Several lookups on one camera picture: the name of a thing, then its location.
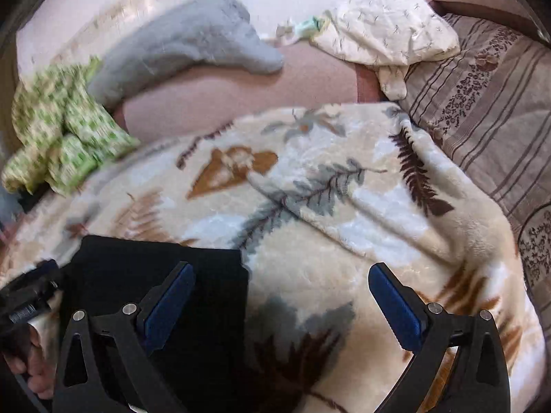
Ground cream cloth with small print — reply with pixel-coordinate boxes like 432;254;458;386
275;0;461;100

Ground black pants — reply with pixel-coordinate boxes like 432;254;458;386
60;236;251;413

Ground person's left hand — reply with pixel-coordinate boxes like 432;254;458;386
3;325;56;401

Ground grey plush cloth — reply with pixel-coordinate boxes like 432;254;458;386
86;0;285;110

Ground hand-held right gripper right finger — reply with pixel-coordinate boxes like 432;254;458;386
368;262;513;413

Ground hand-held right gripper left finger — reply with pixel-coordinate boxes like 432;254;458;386
52;262;196;413

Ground green patterned cloth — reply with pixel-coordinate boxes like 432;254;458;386
1;57;141;196

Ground pink bed sheet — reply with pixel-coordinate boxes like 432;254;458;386
113;45;382;144

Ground small green packet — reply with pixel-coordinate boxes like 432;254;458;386
297;16;330;37

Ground leaf-printed cream blanket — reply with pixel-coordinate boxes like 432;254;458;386
0;102;547;413

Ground brown striped floral quilt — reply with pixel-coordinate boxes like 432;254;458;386
398;13;551;302

